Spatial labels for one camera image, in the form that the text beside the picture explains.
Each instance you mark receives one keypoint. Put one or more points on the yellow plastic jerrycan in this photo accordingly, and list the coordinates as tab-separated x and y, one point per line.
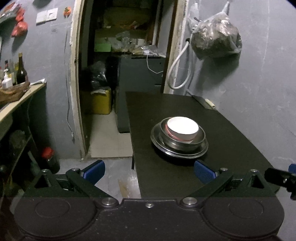
97	102

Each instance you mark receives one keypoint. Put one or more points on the kitchen cleaver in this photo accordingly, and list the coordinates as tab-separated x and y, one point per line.
209	102

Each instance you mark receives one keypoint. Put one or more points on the cluttered storage shelf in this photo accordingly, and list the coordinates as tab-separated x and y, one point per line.
124	27

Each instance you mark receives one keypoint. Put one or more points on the small white bottle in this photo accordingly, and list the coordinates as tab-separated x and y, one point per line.
7	81

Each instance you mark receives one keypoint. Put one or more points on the white tube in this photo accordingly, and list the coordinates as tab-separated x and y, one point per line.
38	81

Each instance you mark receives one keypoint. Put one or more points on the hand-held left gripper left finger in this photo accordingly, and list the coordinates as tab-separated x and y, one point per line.
93	171

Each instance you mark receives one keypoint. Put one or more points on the wooden door frame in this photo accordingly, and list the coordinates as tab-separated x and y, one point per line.
74	69

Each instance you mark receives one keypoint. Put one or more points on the black plastic bag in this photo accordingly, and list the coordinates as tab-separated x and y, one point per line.
98	74

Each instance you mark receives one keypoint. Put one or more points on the steel bowl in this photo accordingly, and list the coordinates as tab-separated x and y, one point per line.
178	146

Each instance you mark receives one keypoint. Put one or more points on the round steel plate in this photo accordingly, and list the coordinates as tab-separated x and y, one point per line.
185	157
155	139

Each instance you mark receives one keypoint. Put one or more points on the red plastic bag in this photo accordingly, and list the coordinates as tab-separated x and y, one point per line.
19	29
20	15

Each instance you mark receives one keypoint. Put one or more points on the white wall switch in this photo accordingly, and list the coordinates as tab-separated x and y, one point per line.
52	14
42	16

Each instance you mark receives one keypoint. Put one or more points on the dark wine bottle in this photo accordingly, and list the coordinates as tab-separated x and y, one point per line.
21	69

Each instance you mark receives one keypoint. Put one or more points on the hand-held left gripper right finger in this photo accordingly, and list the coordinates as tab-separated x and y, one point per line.
203	172

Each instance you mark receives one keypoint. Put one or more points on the green box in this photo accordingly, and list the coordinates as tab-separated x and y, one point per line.
103	47

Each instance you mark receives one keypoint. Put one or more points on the hanging clear plastic bag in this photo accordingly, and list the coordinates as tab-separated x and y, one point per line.
215	34

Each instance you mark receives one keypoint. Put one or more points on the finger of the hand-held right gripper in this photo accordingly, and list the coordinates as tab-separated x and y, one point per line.
292	168
277	178

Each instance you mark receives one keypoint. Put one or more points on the wooden shelf unit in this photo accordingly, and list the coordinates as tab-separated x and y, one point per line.
13	109

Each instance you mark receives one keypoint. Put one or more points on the dark cabinet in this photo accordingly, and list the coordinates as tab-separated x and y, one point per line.
141	74

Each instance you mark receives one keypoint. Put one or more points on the row of condiment bottles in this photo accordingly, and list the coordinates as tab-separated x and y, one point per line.
10	69

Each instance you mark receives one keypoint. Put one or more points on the wall rack with packets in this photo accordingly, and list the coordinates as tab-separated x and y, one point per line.
8	9

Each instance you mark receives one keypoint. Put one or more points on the red capped dark bottle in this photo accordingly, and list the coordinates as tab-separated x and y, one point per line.
49	160

